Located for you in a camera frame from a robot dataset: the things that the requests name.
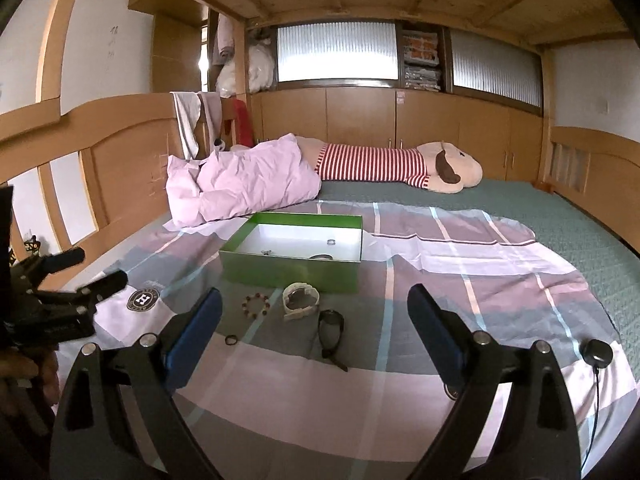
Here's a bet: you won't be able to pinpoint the hanging clothes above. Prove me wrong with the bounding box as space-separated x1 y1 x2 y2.
171 91 255 160

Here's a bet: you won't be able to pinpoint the white stuffed bags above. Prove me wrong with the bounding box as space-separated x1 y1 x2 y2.
216 41 276 98

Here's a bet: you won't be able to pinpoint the wooden bed headboard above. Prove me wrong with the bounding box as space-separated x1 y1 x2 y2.
1 93 180 263

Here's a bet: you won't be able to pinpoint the black strap watch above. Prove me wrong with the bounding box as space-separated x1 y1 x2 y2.
317 309 348 372

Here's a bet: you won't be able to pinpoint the black cable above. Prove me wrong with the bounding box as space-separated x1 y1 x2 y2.
579 366 601 476

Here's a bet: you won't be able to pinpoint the left hand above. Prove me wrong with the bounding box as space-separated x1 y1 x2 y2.
1 346 61 437

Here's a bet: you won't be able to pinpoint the stacked folded items shelf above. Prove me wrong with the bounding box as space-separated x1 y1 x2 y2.
402 30 442 92

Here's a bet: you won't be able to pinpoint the green mattress cover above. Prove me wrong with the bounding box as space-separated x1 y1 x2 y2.
319 180 639 374

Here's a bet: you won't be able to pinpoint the green jewelry box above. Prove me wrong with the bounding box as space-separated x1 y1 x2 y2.
219 212 363 294

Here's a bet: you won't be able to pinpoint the pink crumpled duvet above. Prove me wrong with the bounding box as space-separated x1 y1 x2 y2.
166 133 321 229

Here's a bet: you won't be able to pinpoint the red white bead bracelet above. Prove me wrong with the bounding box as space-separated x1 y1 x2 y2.
241 291 272 319

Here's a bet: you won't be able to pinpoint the plaid bed sheet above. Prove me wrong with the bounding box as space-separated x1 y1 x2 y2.
96 200 638 479

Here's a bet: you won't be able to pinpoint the black round puck device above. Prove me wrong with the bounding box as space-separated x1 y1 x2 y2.
580 339 614 370

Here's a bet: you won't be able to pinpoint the striped plush dog toy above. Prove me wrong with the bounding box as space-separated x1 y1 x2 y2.
296 136 483 194

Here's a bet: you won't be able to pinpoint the wooden bed footboard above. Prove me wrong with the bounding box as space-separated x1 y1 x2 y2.
540 126 640 250

